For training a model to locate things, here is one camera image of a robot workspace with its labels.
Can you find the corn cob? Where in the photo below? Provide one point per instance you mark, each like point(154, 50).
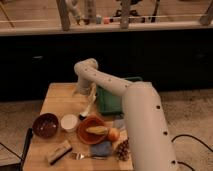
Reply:
point(98, 130)

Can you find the grey blue cloth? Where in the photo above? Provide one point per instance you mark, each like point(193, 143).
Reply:
point(119, 124)

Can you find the silver fork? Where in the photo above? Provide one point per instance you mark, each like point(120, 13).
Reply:
point(80, 156)

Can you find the orange plate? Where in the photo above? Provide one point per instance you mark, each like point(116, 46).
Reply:
point(89, 138)

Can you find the white cup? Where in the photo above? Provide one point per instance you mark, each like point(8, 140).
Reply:
point(69, 122)

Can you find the brown grape bunch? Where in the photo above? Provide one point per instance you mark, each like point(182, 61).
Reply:
point(122, 151)

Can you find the wooden block eraser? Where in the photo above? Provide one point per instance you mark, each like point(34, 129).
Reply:
point(58, 152)

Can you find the dark red bowl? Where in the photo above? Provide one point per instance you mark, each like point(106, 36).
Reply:
point(46, 125)

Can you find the white handled dish brush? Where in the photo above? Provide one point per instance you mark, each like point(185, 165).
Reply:
point(85, 113)

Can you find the green tray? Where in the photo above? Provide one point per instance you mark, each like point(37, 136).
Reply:
point(108, 104)

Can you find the orange apple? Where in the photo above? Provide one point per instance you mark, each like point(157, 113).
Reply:
point(113, 134)

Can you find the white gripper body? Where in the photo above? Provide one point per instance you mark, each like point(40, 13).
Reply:
point(85, 87)

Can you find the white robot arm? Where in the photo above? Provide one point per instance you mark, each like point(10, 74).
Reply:
point(150, 143)

